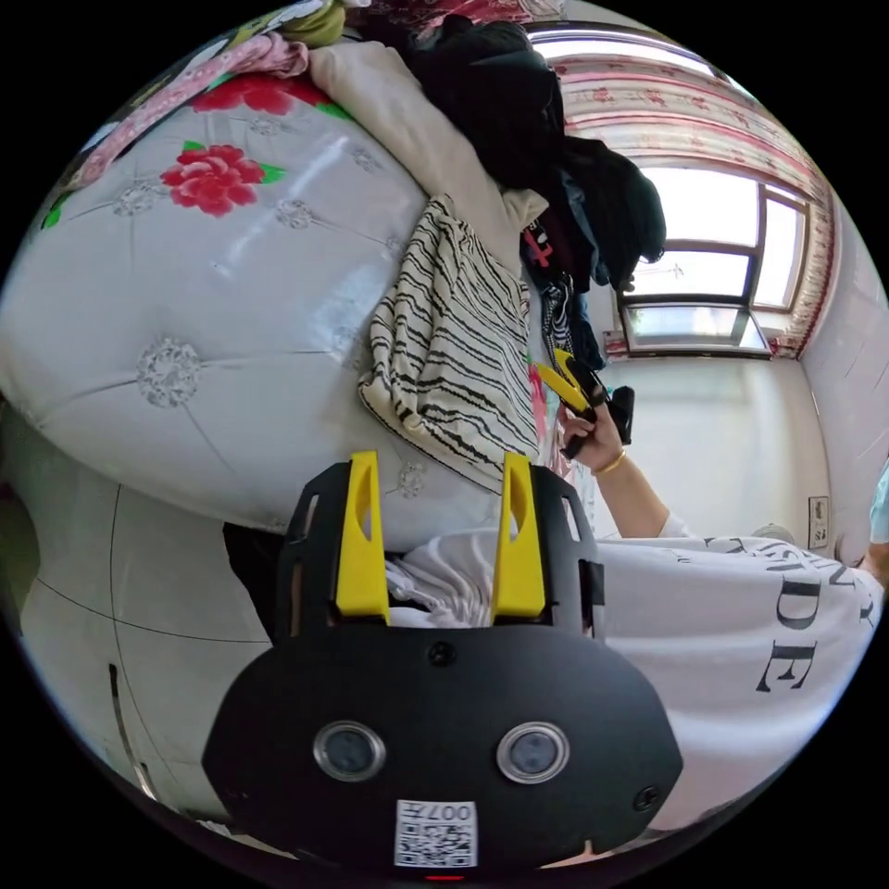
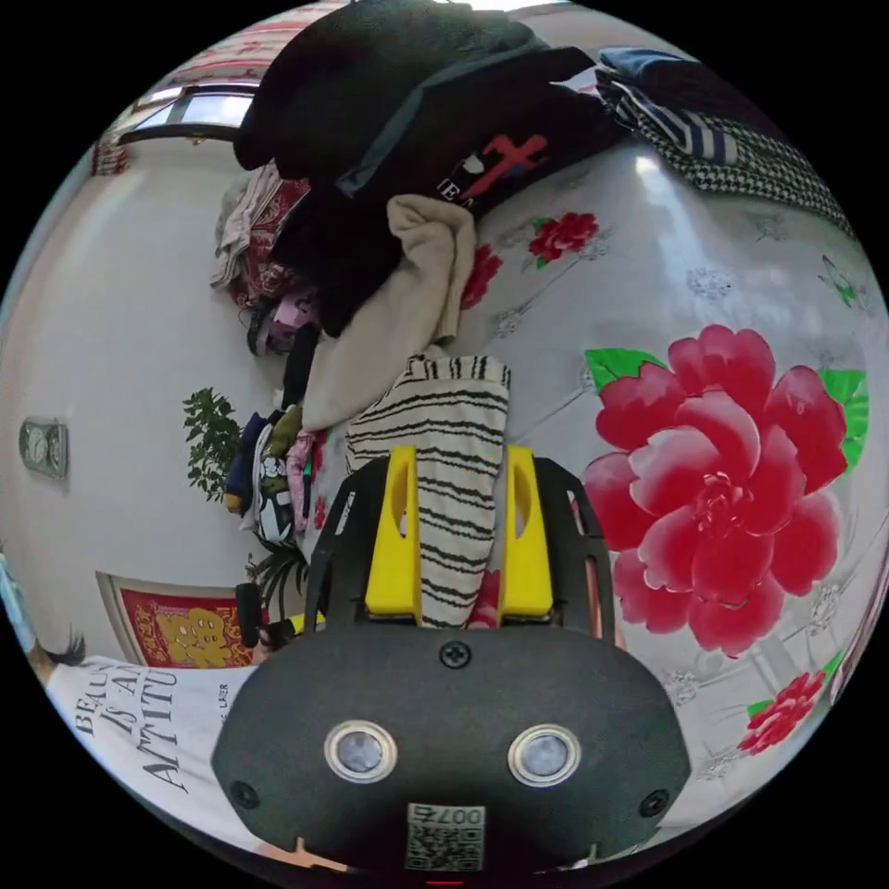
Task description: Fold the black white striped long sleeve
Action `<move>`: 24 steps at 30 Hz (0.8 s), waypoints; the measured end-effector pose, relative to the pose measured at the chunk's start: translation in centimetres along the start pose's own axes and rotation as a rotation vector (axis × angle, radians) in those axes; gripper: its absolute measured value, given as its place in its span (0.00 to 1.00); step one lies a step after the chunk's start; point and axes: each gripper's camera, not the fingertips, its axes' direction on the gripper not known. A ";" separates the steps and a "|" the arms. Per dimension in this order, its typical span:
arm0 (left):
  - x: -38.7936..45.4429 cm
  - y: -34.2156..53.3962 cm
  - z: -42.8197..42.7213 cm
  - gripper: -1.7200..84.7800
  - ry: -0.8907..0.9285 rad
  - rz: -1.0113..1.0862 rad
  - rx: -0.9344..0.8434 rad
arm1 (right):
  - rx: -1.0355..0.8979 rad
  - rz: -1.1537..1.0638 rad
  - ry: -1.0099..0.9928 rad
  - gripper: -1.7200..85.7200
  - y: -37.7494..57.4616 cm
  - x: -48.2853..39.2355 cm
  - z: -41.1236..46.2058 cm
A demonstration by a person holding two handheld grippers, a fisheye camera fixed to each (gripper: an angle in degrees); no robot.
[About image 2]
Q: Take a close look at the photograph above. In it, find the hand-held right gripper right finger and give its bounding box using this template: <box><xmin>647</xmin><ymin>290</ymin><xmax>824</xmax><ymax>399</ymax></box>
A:
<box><xmin>499</xmin><ymin>445</ymin><xmax>555</xmax><ymax>620</ymax></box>

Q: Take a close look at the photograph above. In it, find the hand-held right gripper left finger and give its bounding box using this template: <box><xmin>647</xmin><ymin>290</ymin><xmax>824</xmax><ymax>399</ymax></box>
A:
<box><xmin>365</xmin><ymin>444</ymin><xmax>423</xmax><ymax>618</ymax></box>

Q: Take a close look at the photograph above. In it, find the black white striped long sleeve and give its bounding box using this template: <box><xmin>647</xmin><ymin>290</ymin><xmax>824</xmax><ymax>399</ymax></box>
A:
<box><xmin>344</xmin><ymin>354</ymin><xmax>512</xmax><ymax>630</ymax></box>

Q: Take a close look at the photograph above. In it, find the green leafy plant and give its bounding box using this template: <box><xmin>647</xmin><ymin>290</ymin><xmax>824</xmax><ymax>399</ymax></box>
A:
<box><xmin>182</xmin><ymin>387</ymin><xmax>244</xmax><ymax>505</ymax></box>
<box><xmin>244</xmin><ymin>534</ymin><xmax>310</xmax><ymax>623</ymax></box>

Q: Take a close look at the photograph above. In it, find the person's body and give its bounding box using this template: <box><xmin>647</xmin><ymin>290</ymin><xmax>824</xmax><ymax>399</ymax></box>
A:
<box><xmin>27</xmin><ymin>623</ymin><xmax>296</xmax><ymax>857</ymax></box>

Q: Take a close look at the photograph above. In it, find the bed with red floral sheet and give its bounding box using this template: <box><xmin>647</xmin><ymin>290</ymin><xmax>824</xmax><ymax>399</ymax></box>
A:
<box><xmin>305</xmin><ymin>131</ymin><xmax>889</xmax><ymax>857</ymax></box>

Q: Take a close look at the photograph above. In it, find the pile of clothes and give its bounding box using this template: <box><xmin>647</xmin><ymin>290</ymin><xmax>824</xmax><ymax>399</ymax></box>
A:
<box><xmin>210</xmin><ymin>0</ymin><xmax>630</xmax><ymax>545</ymax></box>
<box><xmin>594</xmin><ymin>46</ymin><xmax>857</xmax><ymax>239</ymax></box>

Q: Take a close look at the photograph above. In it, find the window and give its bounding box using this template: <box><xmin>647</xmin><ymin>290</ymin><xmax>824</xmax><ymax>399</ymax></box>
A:
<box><xmin>116</xmin><ymin>81</ymin><xmax>259</xmax><ymax>145</ymax></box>

